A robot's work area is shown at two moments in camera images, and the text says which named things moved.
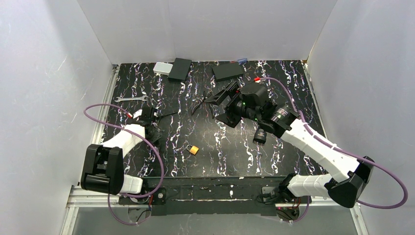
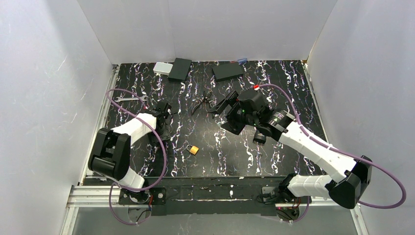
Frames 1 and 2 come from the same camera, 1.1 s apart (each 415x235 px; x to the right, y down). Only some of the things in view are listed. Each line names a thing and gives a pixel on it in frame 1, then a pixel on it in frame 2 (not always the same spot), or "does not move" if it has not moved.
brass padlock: (192, 149) does not move
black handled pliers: (203, 101) does not move
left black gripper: (152, 120) to (163, 110)
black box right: (227, 72) does not move
